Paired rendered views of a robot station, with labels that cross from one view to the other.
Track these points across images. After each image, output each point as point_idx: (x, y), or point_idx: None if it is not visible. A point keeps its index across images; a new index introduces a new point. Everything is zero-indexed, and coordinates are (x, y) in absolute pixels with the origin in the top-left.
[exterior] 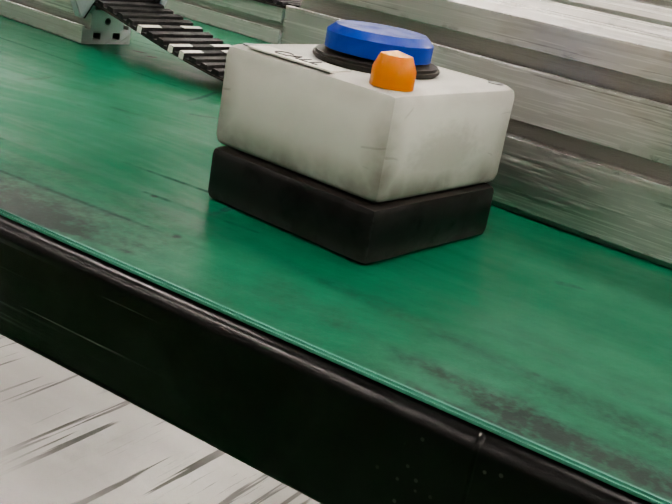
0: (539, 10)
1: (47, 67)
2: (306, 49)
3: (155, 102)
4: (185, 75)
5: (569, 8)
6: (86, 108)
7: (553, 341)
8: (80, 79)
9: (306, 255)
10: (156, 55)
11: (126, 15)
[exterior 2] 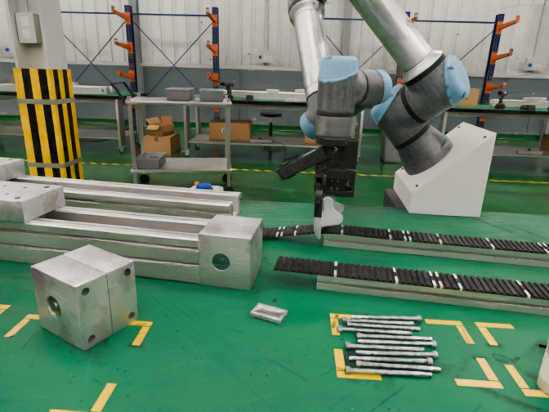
0: (185, 190)
1: (299, 225)
2: (215, 189)
3: (265, 223)
4: (283, 236)
5: (182, 197)
6: (267, 217)
7: None
8: (287, 224)
9: None
10: (307, 243)
11: (305, 225)
